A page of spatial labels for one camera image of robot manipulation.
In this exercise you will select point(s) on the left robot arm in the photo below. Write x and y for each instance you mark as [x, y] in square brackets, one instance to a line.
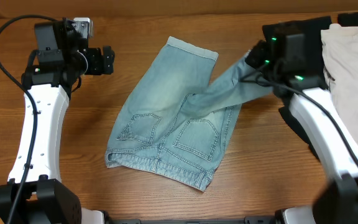
[34, 192]

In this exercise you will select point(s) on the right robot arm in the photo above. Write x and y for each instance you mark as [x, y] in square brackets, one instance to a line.
[313, 117]

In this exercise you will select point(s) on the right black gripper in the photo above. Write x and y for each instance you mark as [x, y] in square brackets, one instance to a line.
[261, 47]

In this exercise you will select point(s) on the light blue denim shorts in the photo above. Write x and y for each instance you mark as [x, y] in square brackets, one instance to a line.
[177, 122]

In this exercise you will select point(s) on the beige cloth garment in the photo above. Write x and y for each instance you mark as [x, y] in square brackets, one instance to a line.
[340, 55]

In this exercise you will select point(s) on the black t-shirt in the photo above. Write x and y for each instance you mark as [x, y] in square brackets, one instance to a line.
[299, 42]

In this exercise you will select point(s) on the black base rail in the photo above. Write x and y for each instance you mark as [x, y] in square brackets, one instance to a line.
[246, 220]

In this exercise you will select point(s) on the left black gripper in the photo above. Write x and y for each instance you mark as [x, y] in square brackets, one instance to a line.
[97, 68]

